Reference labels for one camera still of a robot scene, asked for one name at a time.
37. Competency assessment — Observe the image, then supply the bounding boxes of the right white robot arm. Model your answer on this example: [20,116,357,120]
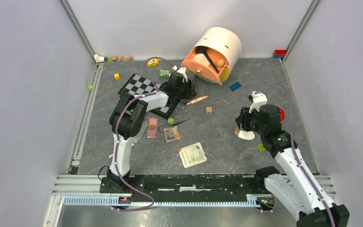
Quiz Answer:
[235,105,350,227]

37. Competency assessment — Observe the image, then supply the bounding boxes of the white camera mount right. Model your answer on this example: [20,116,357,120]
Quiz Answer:
[249,91,268,113]

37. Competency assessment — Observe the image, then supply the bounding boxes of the black makeup brush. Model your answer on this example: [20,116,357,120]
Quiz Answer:
[195,46,219,73]

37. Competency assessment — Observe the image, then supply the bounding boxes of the orange top drawer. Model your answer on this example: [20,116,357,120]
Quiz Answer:
[181,47,231,85]

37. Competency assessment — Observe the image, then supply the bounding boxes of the white gold oval case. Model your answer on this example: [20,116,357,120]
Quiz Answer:
[234,127,255,140]

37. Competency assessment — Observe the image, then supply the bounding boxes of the wooden handled makeup tool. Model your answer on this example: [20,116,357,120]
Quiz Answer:
[188,96,208,105]

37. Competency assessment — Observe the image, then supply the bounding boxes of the yellow small cube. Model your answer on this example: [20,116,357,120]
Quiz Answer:
[114,73,121,80]

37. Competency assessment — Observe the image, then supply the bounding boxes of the small orange sponge ball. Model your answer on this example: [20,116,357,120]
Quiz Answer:
[216,59,225,68]

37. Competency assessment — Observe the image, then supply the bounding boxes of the pink blush palette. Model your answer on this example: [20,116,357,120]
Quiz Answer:
[147,118,158,138]

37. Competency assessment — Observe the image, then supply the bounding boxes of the yellow owl toy block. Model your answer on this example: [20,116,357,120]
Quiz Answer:
[147,58,159,67]

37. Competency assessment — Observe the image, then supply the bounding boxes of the black tweezers with loop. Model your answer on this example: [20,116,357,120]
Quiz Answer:
[158,119,190,133]

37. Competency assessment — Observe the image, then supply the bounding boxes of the wooden arch block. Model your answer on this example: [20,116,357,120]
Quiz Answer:
[120,56,133,61]

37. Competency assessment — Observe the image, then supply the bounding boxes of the red plastic toy piece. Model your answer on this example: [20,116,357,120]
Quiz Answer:
[279,108,285,122]

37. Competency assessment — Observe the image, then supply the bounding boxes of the white paper sachet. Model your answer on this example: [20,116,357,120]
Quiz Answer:
[178,142,207,168]

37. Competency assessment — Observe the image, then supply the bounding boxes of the small wooden cube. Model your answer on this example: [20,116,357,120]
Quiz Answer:
[206,106,213,115]

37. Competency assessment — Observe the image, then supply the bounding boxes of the cream round drawer cabinet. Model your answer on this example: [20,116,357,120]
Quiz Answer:
[189,27,242,73]

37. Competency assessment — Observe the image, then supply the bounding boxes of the green number block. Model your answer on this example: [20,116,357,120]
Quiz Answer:
[159,70,171,78]

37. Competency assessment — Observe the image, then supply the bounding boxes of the blue lego brick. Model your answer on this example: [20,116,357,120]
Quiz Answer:
[229,82,242,91]

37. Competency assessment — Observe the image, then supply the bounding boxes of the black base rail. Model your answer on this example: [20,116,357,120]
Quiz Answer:
[100,174,271,203]

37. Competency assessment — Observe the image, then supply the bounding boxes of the green lego brick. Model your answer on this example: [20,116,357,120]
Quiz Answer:
[257,143,266,152]

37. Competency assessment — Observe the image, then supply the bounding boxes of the black white checkerboard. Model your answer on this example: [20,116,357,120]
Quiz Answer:
[118,74,180,119]

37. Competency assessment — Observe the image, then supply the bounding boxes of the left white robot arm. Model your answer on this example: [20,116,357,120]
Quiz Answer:
[106,73,197,193]

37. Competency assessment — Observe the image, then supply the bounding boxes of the white corner bracket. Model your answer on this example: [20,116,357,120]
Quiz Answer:
[94,54,105,63]

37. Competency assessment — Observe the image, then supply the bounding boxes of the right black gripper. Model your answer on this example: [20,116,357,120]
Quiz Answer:
[234,105,267,136]

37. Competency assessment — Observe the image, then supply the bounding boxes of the red blue brick stack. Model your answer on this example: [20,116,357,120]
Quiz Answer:
[272,49,287,59]

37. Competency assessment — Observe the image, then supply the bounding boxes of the small green cube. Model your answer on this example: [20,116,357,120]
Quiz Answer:
[168,118,174,125]

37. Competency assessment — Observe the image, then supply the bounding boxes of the colourful eyeshadow palette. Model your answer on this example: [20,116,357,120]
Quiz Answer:
[164,126,181,142]

